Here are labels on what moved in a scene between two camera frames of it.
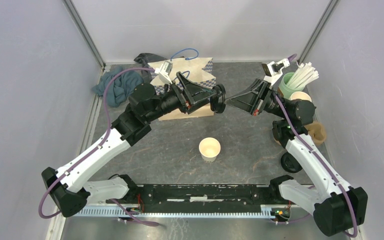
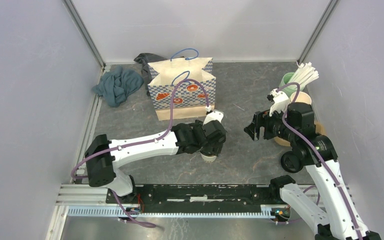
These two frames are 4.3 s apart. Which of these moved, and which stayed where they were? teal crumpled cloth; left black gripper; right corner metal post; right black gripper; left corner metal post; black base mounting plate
Moved: left black gripper; right black gripper
Stayed: black base mounting plate; teal crumpled cloth; right corner metal post; left corner metal post
